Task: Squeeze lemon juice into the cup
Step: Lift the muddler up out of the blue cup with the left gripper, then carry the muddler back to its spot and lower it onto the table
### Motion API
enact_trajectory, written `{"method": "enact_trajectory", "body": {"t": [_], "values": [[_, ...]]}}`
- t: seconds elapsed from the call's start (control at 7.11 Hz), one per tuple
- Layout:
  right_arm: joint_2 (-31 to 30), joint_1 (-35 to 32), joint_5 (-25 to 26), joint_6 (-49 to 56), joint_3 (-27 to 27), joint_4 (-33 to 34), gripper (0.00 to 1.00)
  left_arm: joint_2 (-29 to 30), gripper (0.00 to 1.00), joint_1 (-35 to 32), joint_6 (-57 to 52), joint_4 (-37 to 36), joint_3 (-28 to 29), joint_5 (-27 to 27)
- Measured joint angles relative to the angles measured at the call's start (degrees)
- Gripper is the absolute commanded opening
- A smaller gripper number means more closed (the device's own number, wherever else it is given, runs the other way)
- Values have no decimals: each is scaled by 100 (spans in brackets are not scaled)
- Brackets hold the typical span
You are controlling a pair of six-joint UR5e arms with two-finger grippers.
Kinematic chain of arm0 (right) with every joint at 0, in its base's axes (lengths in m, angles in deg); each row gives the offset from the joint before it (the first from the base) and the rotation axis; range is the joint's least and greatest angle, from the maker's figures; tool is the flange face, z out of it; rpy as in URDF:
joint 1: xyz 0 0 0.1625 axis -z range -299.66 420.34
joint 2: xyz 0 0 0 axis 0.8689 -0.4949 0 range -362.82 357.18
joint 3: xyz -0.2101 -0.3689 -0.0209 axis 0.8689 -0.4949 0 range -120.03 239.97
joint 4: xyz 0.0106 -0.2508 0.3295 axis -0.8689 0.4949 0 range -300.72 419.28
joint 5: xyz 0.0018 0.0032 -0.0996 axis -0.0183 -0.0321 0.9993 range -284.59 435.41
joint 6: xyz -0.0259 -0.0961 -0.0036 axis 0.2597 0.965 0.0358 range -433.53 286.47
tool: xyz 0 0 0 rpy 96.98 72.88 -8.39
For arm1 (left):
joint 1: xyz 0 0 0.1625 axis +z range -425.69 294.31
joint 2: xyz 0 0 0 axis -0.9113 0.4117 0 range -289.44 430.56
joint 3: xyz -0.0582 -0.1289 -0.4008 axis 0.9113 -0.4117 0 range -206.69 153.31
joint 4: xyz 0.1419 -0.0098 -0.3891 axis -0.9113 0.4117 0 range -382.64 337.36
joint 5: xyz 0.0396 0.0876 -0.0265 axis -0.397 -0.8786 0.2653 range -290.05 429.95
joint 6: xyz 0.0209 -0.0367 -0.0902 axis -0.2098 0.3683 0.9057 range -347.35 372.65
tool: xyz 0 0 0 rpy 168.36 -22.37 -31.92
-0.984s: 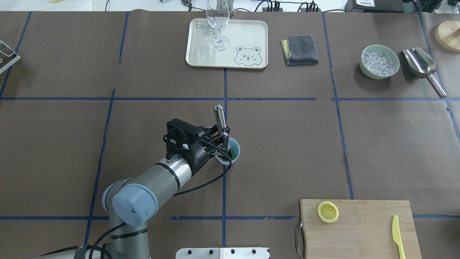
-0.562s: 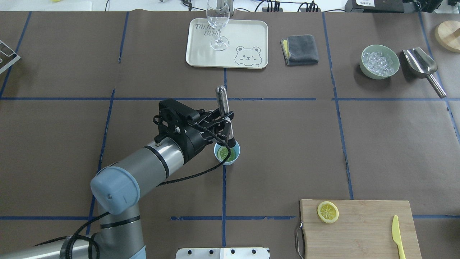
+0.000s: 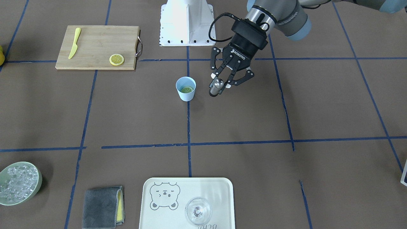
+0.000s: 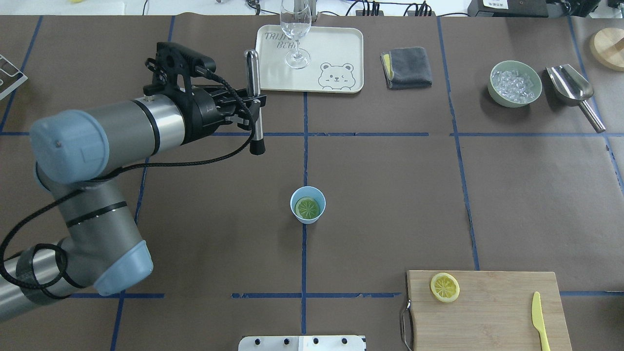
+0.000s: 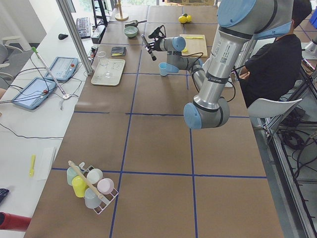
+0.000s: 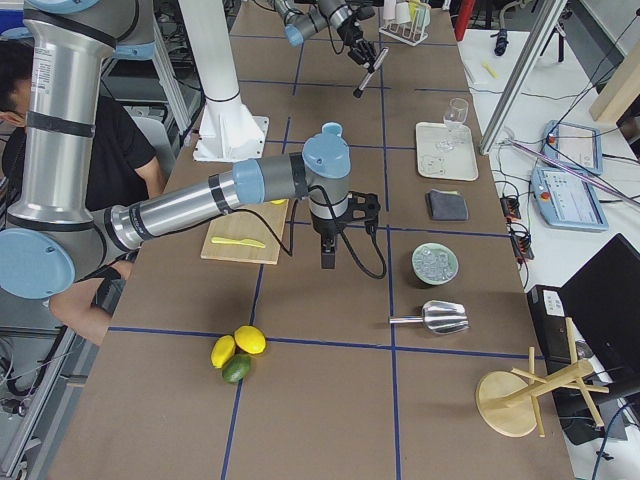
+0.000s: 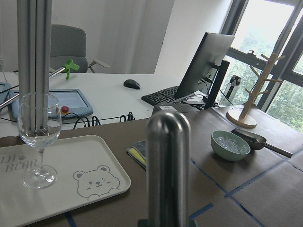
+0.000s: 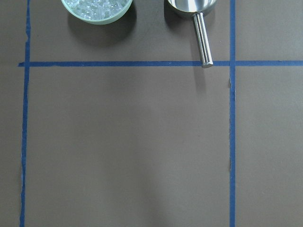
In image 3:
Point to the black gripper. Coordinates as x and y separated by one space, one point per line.
243 47

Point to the lemon slice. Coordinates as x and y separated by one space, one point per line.
187 89

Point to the yellow lemon half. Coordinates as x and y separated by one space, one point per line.
116 59

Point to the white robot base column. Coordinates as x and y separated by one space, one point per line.
186 23

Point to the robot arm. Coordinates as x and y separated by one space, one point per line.
287 16

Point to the light blue cup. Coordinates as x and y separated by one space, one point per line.
184 82

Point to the whole yellow lemon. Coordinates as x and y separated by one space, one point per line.
2 56

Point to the wooden cutting board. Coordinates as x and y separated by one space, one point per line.
96 44

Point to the clear wine glass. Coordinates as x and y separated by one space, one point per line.
198 211

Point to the cream bear tray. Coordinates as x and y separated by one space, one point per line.
164 200

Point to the yellow plastic knife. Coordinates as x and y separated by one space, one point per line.
74 46

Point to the grey folded cloth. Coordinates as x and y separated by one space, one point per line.
103 208

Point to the green bowl of ice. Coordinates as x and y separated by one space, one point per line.
19 182

